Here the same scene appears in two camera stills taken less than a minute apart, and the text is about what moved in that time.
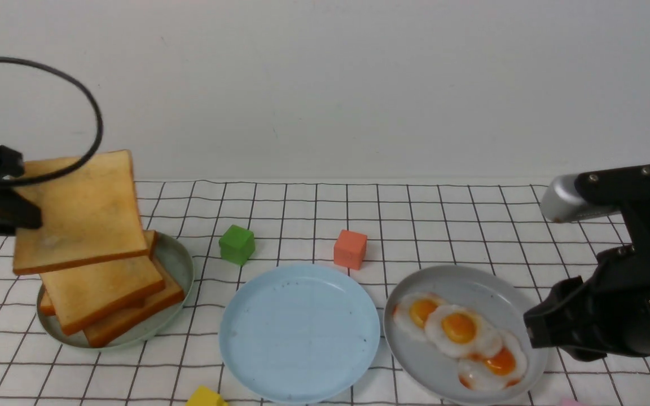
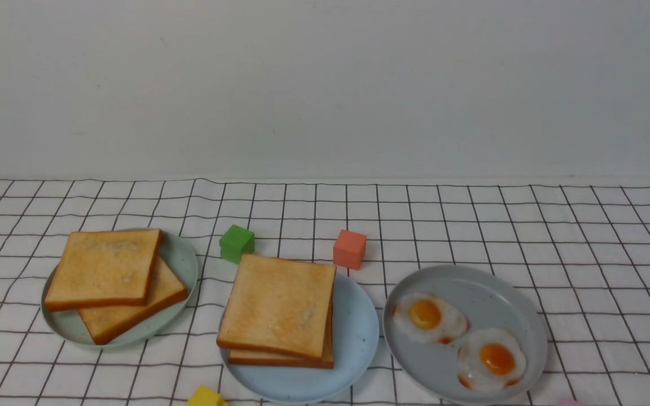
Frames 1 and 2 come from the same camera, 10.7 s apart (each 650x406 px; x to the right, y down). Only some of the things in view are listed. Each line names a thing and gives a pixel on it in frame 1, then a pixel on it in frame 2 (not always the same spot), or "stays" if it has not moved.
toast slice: x=84 y=294 -> x=326 y=361
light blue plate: x=299 y=334 stays
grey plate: x=496 y=297 stays
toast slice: x=89 y=213 -> x=285 y=316
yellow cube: x=204 y=396 stays
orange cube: x=350 y=248 stays
